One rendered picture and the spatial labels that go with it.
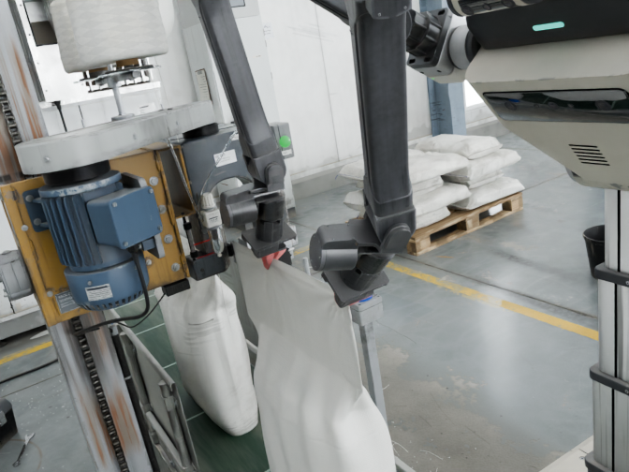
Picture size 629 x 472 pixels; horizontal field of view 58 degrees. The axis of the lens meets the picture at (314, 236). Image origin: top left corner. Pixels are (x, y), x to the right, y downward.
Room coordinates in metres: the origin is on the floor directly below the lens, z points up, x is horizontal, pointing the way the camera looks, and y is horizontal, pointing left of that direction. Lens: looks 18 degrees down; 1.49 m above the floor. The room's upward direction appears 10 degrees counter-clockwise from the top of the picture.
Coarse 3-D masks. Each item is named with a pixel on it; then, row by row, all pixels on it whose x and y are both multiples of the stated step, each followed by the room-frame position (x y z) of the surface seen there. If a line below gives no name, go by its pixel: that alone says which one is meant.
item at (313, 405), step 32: (256, 288) 1.26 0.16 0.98; (288, 288) 1.10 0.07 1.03; (320, 288) 0.98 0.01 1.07; (256, 320) 1.29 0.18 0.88; (288, 320) 1.13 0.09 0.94; (320, 320) 1.00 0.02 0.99; (288, 352) 1.13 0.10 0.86; (320, 352) 1.02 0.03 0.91; (352, 352) 0.91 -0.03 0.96; (256, 384) 1.17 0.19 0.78; (288, 384) 1.06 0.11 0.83; (320, 384) 1.00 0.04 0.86; (352, 384) 0.93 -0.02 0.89; (288, 416) 1.03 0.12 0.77; (320, 416) 0.95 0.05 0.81; (352, 416) 0.95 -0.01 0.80; (288, 448) 1.03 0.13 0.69; (320, 448) 0.94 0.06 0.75; (352, 448) 0.91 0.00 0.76; (384, 448) 0.94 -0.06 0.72
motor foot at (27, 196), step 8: (24, 192) 1.14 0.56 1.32; (32, 192) 1.15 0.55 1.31; (24, 200) 1.14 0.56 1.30; (32, 200) 1.14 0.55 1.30; (32, 208) 1.14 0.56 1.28; (40, 208) 1.15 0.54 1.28; (32, 216) 1.14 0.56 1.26; (40, 216) 1.15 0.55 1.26; (32, 224) 1.14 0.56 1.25; (40, 224) 1.14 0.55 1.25
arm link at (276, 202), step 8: (264, 192) 1.09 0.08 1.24; (272, 192) 1.10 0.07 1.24; (280, 192) 1.11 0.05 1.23; (256, 200) 1.08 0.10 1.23; (264, 200) 1.08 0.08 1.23; (272, 200) 1.09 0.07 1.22; (280, 200) 1.09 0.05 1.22; (256, 208) 1.08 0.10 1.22; (264, 208) 1.09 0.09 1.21; (272, 208) 1.09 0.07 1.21; (280, 208) 1.09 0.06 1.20; (264, 216) 1.10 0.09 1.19; (272, 216) 1.09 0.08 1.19; (280, 216) 1.10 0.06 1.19
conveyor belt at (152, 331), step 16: (128, 304) 2.82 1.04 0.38; (144, 304) 2.78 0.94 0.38; (128, 320) 2.60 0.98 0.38; (144, 320) 2.57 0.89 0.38; (160, 320) 2.54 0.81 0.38; (144, 336) 2.39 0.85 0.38; (160, 336) 2.36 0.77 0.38; (160, 352) 2.20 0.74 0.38; (176, 368) 2.04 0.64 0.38; (176, 384) 1.92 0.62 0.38; (192, 400) 1.79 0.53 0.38; (192, 416) 1.69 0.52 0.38; (208, 416) 1.67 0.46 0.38; (192, 432) 1.60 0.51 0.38; (208, 432) 1.58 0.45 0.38; (224, 432) 1.57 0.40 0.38; (256, 432) 1.54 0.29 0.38; (208, 448) 1.50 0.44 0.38; (224, 448) 1.49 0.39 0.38; (240, 448) 1.47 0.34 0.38; (256, 448) 1.46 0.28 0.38; (208, 464) 1.43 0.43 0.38; (224, 464) 1.41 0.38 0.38; (240, 464) 1.40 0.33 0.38; (256, 464) 1.39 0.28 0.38
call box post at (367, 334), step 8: (360, 328) 1.40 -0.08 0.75; (368, 328) 1.39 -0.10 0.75; (360, 336) 1.41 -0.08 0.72; (368, 336) 1.39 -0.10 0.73; (368, 344) 1.39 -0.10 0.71; (368, 352) 1.39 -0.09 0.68; (376, 352) 1.40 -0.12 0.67; (368, 360) 1.39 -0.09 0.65; (376, 360) 1.40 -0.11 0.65; (368, 368) 1.40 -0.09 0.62; (376, 368) 1.40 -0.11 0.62; (368, 376) 1.40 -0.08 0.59; (376, 376) 1.39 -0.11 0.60; (368, 384) 1.41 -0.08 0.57; (376, 384) 1.39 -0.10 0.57; (376, 392) 1.39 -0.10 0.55; (376, 400) 1.39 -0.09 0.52; (384, 408) 1.40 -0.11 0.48; (384, 416) 1.40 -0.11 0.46
